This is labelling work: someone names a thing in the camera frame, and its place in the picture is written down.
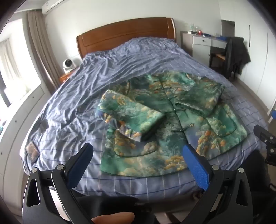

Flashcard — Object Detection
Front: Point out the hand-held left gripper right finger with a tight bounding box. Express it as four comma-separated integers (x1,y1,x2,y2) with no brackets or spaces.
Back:
182,144,254,224

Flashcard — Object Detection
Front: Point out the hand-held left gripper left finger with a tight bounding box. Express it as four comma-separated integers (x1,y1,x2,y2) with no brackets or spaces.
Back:
22,142,95,224

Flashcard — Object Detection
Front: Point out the green printed padded jacket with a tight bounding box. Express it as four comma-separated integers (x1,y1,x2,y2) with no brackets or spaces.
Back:
95,73,248,177

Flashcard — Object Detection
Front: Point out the person's left hand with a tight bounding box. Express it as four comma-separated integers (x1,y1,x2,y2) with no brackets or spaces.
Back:
91,212,135,224

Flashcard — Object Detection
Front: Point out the phone with pictured case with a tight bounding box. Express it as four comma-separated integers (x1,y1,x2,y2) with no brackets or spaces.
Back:
24,141,40,162

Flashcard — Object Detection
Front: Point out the white wardrobe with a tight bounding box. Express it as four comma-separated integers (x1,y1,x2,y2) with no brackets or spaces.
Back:
220,0,276,113

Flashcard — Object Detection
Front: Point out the chair with black coat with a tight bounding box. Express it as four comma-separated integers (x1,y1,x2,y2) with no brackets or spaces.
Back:
223,37,251,81

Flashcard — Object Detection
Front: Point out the white window cabinet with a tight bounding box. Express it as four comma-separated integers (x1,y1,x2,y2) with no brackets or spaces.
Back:
0,82,52,194

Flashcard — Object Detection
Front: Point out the bed with blue checked sheet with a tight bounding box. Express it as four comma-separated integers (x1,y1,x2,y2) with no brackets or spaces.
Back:
19,37,269,202

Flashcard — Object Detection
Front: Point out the wooden chair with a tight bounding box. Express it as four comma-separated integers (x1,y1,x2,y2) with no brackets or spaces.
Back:
209,52,229,72

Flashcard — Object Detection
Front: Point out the wooden nightstand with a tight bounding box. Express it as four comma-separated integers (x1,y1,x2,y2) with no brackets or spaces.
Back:
59,72,74,84

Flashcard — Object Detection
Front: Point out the white grey desk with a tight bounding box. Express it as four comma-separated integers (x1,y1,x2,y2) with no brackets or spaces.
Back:
181,31,232,68

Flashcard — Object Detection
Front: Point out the window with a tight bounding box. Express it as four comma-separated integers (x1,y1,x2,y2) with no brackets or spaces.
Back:
0,19,42,121

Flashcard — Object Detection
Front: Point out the brown curtain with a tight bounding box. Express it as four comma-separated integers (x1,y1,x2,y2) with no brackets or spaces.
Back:
27,10,63,91

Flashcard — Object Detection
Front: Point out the wooden bed headboard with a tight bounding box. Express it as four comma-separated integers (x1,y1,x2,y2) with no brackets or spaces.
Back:
76,18,176,60

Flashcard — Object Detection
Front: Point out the white air conditioner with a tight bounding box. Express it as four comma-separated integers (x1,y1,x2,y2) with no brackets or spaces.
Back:
42,0,65,14

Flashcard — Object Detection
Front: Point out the white round camera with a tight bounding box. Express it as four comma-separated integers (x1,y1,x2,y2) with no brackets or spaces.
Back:
62,58,79,75

